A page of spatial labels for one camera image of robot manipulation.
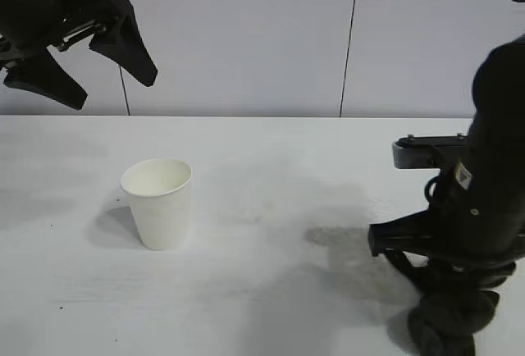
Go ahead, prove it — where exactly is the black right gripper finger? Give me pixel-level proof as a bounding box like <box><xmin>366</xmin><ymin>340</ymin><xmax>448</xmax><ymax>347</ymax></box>
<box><xmin>474</xmin><ymin>262</ymin><xmax>517</xmax><ymax>292</ymax></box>
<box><xmin>382</xmin><ymin>250</ymin><xmax>436</xmax><ymax>296</ymax></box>

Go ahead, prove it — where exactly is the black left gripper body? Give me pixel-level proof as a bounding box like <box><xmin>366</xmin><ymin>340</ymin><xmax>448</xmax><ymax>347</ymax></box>
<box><xmin>0</xmin><ymin>0</ymin><xmax>125</xmax><ymax>71</ymax></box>

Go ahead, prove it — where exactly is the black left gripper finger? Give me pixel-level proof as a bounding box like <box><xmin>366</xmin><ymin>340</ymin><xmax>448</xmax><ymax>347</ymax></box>
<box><xmin>88</xmin><ymin>0</ymin><xmax>159</xmax><ymax>87</ymax></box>
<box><xmin>2</xmin><ymin>48</ymin><xmax>89</xmax><ymax>112</ymax></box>

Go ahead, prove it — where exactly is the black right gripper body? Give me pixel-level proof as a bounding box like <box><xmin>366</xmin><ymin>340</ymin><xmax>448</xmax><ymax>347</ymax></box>
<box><xmin>367</xmin><ymin>126</ymin><xmax>525</xmax><ymax>276</ymax></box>

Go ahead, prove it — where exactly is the dark grey purple cloth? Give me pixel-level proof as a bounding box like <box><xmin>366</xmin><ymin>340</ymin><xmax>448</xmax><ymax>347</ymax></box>
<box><xmin>407</xmin><ymin>281</ymin><xmax>502</xmax><ymax>356</ymax></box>

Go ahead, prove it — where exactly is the white paper cup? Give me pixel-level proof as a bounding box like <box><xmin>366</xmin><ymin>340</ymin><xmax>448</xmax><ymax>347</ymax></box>
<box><xmin>119</xmin><ymin>158</ymin><xmax>194</xmax><ymax>252</ymax></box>

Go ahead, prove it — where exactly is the black right camera cable loop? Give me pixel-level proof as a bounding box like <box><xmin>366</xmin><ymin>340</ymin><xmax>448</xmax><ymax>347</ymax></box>
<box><xmin>424</xmin><ymin>175</ymin><xmax>449</xmax><ymax>208</ymax></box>

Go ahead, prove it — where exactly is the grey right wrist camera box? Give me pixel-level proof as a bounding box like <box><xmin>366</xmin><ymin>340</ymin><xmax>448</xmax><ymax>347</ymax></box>
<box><xmin>392</xmin><ymin>134</ymin><xmax>471</xmax><ymax>171</ymax></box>

